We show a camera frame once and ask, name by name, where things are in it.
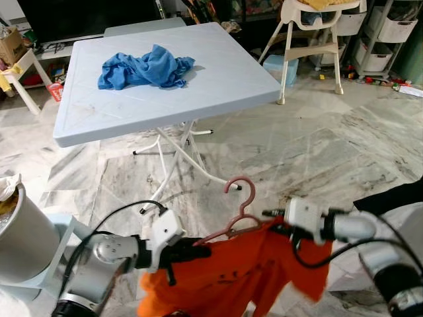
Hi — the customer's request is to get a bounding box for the orange printed t-shirt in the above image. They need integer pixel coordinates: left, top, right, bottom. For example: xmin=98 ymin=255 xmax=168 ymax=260
xmin=137 ymin=218 xmax=332 ymax=317

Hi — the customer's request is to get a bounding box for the terracotta plastic clothes hanger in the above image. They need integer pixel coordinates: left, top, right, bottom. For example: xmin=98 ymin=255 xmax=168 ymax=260
xmin=193 ymin=176 xmax=265 ymax=246

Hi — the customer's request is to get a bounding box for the black hanging garment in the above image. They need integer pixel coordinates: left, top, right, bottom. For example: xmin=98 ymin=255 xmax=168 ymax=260
xmin=354 ymin=178 xmax=423 ymax=213

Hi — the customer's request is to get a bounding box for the round white laundry tub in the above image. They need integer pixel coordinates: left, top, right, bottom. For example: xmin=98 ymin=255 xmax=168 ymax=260
xmin=0 ymin=173 xmax=61 ymax=288

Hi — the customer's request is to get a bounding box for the light blue plastic box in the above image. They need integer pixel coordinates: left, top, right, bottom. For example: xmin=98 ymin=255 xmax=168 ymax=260
xmin=263 ymin=55 xmax=298 ymax=87

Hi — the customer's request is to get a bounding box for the white beige baby high chair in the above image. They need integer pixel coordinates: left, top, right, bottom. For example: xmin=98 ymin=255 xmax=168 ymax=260
xmin=258 ymin=0 xmax=367 ymax=105

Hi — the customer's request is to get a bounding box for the blue crumpled cloth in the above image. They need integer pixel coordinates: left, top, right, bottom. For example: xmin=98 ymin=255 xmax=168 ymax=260
xmin=98 ymin=44 xmax=196 ymax=91

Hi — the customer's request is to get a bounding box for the white paper sheet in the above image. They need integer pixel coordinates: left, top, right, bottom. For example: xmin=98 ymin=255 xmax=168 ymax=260
xmin=397 ymin=85 xmax=423 ymax=98

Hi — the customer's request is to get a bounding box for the red white carton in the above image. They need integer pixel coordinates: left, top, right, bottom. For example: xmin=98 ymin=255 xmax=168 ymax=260
xmin=48 ymin=83 xmax=65 ymax=102

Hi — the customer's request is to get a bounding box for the green plastic bin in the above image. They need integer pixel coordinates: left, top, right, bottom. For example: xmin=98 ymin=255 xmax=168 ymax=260
xmin=400 ymin=26 xmax=423 ymax=83

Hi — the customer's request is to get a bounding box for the white drawer trolley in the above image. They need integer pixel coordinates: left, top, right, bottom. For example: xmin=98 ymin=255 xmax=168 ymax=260
xmin=350 ymin=0 xmax=418 ymax=81

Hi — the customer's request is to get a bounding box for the yellow folded cloth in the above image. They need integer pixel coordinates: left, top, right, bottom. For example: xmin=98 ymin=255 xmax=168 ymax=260
xmin=303 ymin=0 xmax=341 ymax=11

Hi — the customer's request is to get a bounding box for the white low tv shelf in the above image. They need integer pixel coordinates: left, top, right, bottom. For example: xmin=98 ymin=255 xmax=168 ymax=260
xmin=33 ymin=36 xmax=110 ymax=61

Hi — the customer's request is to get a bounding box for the small white table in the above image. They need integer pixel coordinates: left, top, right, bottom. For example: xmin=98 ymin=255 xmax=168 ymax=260
xmin=0 ymin=50 xmax=55 ymax=116

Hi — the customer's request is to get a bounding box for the small yellow garment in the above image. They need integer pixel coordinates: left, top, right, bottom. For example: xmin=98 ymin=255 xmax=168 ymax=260
xmin=0 ymin=66 xmax=14 ymax=93

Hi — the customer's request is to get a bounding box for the black television screen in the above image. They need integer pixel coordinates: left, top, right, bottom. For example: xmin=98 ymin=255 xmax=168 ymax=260
xmin=17 ymin=0 xmax=163 ymax=44

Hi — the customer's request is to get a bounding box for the brown cardboard box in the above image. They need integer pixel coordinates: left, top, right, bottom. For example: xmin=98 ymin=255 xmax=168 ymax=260
xmin=0 ymin=26 xmax=24 ymax=65

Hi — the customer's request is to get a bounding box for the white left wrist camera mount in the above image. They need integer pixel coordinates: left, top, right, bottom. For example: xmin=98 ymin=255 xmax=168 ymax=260
xmin=147 ymin=210 xmax=184 ymax=271

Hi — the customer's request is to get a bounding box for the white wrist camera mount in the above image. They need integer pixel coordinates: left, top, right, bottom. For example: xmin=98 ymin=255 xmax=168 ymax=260
xmin=283 ymin=197 xmax=331 ymax=242
xmin=147 ymin=210 xmax=184 ymax=271

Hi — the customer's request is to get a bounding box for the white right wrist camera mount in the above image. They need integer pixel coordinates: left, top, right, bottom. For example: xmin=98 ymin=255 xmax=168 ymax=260
xmin=283 ymin=197 xmax=331 ymax=242

